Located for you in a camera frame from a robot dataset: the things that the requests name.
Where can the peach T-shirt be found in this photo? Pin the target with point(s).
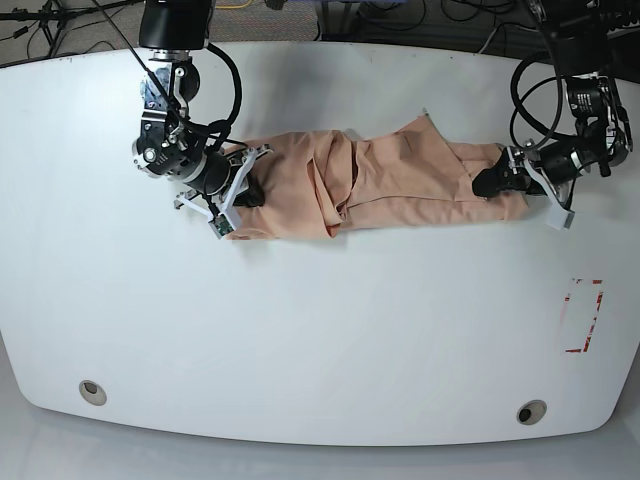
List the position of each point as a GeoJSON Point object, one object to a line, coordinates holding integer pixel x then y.
{"type": "Point", "coordinates": [320, 183]}

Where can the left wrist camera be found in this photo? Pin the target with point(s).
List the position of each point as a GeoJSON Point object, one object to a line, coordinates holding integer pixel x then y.
{"type": "Point", "coordinates": [559, 217]}

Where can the table grommet hole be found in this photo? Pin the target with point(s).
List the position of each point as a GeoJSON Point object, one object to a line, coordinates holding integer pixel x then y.
{"type": "Point", "coordinates": [531, 412]}
{"type": "Point", "coordinates": [92, 393]}

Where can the right table grommet hole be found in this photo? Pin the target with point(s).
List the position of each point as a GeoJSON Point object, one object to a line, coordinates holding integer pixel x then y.
{"type": "Point", "coordinates": [531, 412]}

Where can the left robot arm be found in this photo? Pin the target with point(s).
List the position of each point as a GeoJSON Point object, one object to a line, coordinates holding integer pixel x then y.
{"type": "Point", "coordinates": [575, 34]}

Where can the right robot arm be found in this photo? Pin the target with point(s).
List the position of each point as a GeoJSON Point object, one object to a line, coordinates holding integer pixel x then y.
{"type": "Point", "coordinates": [202, 157]}

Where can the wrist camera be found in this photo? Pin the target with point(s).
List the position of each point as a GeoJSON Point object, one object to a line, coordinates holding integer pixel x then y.
{"type": "Point", "coordinates": [220, 226]}
{"type": "Point", "coordinates": [559, 217]}

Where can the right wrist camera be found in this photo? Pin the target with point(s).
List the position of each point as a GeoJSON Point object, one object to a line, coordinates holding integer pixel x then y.
{"type": "Point", "coordinates": [220, 226]}

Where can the black tripod stand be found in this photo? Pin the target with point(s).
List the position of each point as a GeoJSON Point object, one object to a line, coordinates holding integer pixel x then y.
{"type": "Point", "coordinates": [51, 19]}

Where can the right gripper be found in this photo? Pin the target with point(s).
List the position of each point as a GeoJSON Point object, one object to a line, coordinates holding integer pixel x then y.
{"type": "Point", "coordinates": [223, 183]}

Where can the red tape rectangle marking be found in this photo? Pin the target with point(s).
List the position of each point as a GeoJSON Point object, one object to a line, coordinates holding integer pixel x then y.
{"type": "Point", "coordinates": [581, 308]}

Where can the left table grommet hole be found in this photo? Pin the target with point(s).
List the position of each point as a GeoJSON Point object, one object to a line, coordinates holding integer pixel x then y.
{"type": "Point", "coordinates": [92, 393]}

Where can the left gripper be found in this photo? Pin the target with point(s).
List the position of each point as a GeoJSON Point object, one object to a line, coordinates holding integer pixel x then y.
{"type": "Point", "coordinates": [551, 171]}

